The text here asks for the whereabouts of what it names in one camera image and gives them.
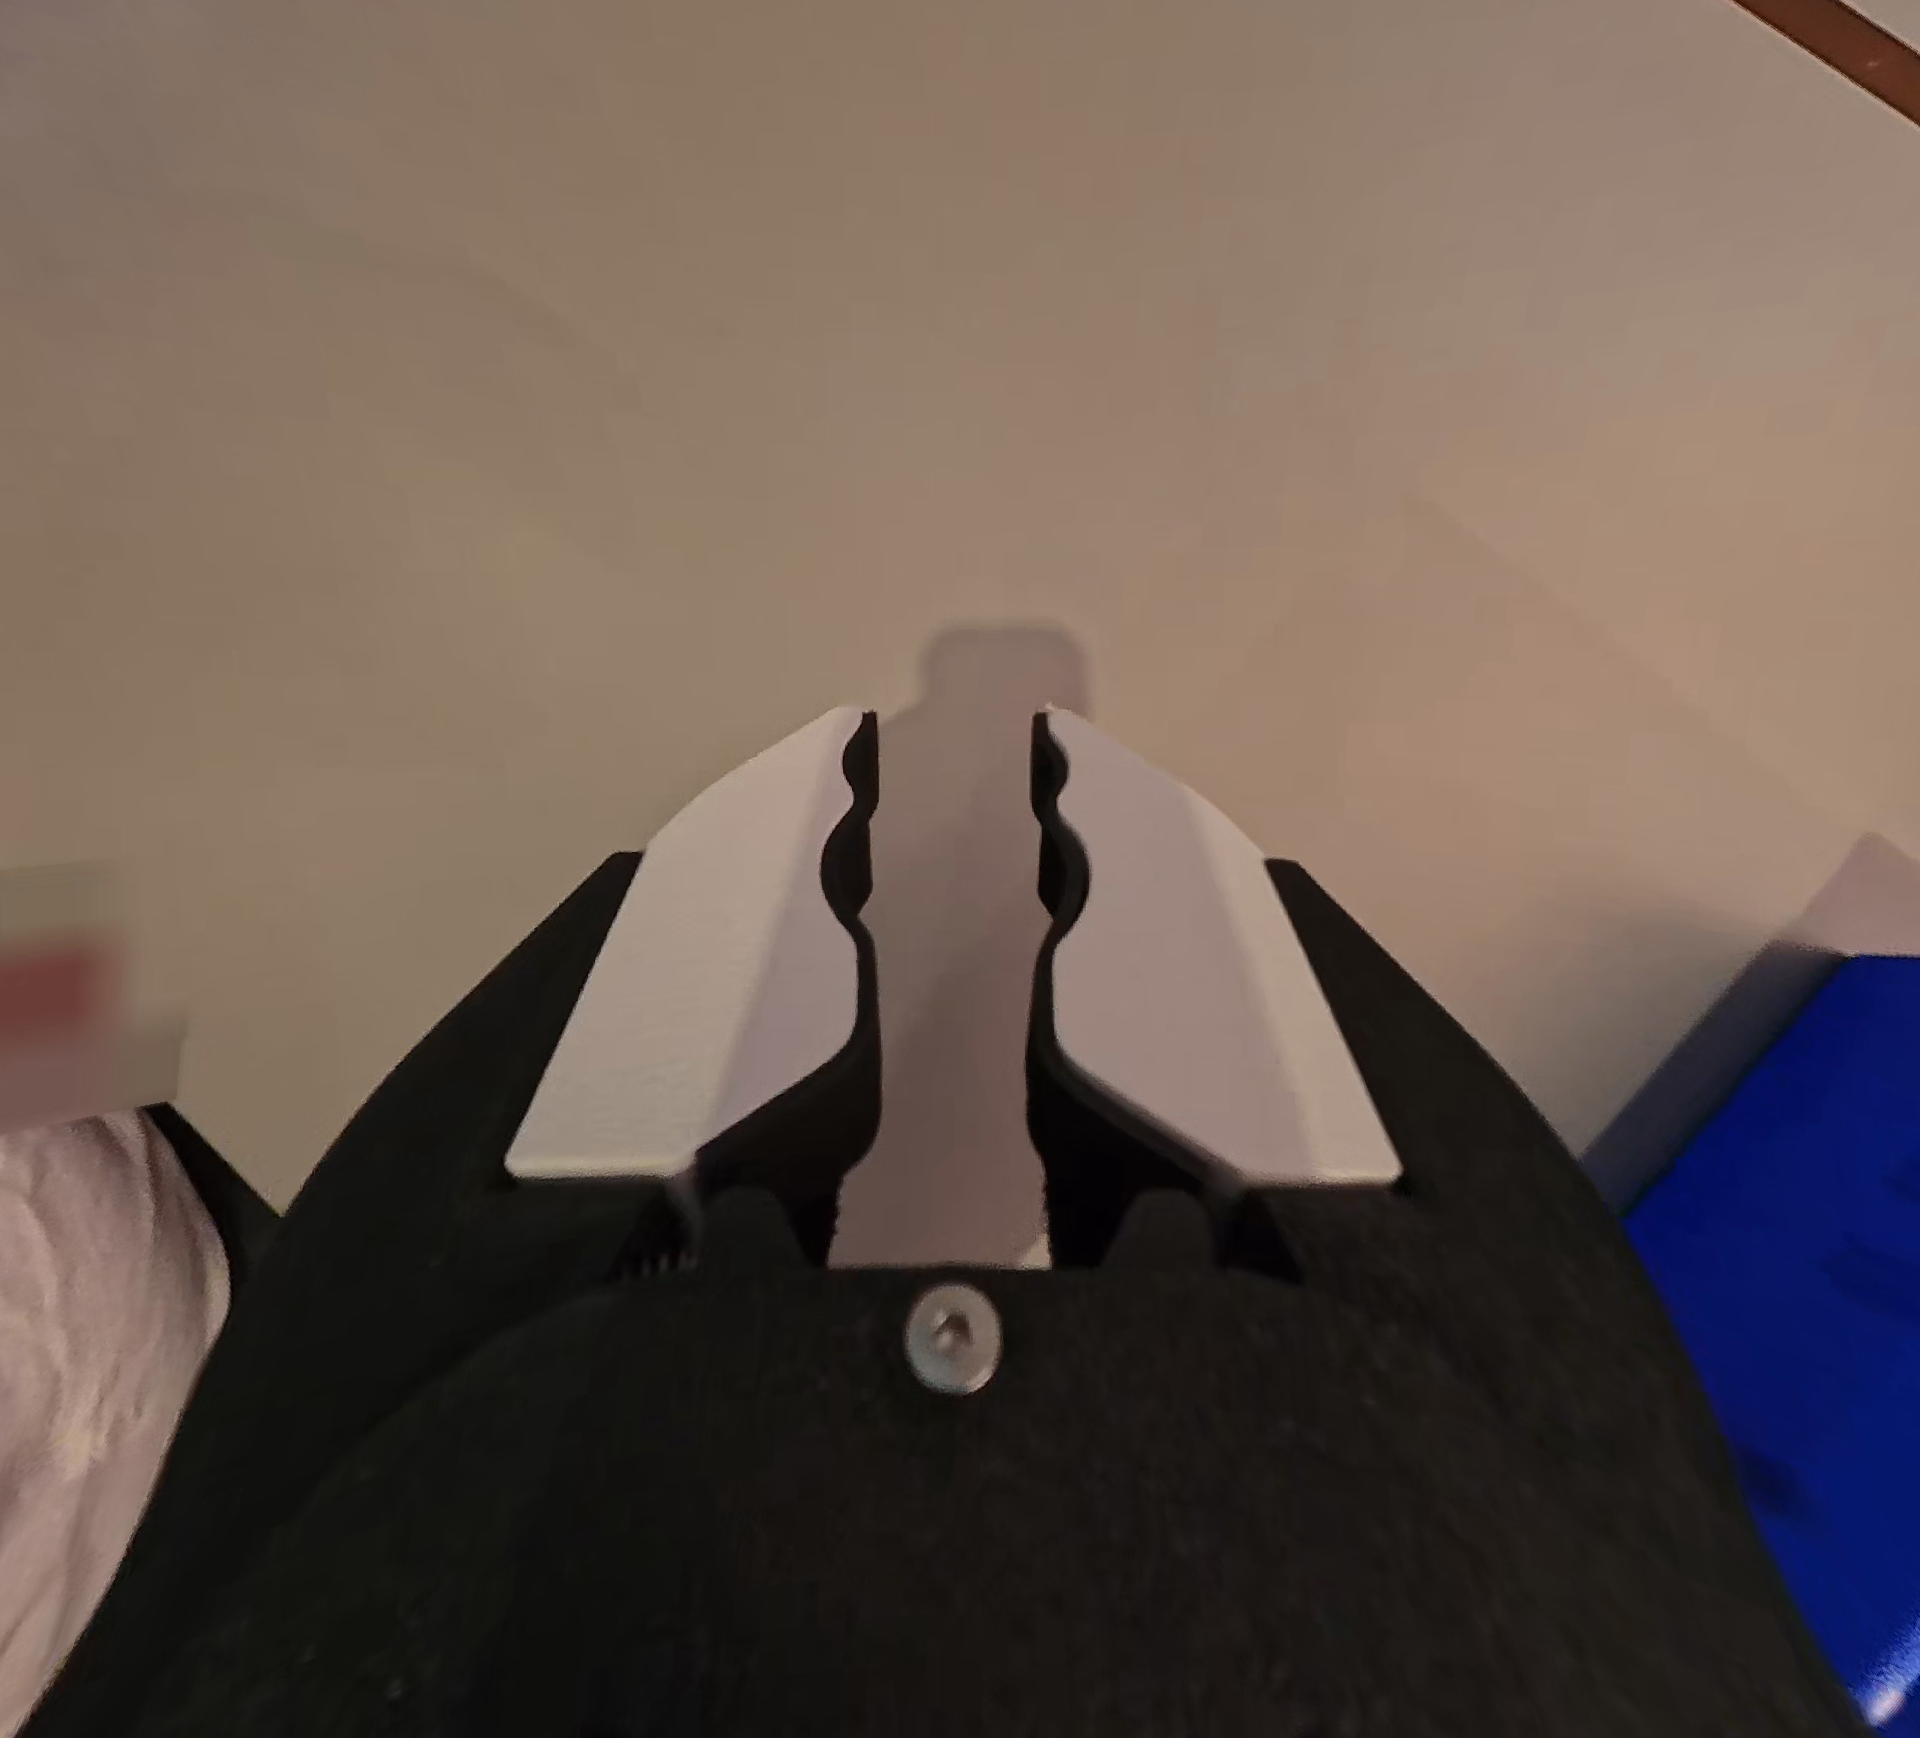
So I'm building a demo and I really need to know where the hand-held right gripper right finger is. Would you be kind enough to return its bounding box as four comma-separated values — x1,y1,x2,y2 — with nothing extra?
1030,711,1407,1259

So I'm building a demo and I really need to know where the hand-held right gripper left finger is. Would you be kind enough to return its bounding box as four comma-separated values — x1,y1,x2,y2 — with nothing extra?
506,707,886,1259

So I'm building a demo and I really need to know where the blue plastic bin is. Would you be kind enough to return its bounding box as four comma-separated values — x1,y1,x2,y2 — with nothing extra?
1587,944,1920,1738

